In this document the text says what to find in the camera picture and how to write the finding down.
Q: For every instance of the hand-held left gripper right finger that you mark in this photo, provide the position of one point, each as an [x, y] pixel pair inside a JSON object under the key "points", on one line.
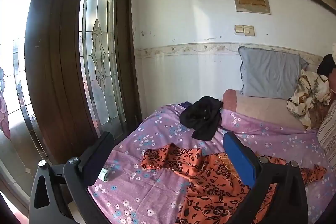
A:
{"points": [[240, 158]]}

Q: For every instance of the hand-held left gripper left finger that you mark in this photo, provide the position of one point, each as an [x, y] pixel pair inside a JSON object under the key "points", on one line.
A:
{"points": [[97, 154]]}

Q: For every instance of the orange black floral garment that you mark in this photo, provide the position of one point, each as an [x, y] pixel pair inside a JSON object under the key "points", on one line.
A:
{"points": [[210, 187]]}

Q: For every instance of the small white green object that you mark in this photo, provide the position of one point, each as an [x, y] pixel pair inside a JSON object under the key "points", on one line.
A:
{"points": [[103, 174]]}

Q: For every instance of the beige pink bolster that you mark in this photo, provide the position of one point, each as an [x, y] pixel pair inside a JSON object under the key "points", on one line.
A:
{"points": [[262, 108]]}

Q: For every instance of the purple floral bedsheet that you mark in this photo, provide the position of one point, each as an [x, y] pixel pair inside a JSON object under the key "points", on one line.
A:
{"points": [[157, 134]]}

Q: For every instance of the dark blue cloth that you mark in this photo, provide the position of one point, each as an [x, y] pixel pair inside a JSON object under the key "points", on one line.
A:
{"points": [[185, 103]]}

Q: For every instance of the grey pillow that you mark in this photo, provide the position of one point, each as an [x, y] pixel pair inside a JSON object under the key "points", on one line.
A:
{"points": [[270, 74]]}

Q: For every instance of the cream brown floral cloth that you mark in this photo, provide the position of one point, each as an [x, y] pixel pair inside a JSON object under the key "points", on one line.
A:
{"points": [[307, 98]]}

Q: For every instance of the striped pillow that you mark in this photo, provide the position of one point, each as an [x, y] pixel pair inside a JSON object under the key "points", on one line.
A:
{"points": [[329, 129]]}

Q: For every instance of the wooden stained glass door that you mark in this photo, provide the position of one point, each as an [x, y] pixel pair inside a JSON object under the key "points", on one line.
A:
{"points": [[57, 69]]}

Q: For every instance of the beige light switch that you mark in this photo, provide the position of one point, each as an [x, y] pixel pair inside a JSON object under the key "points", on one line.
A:
{"points": [[244, 30]]}

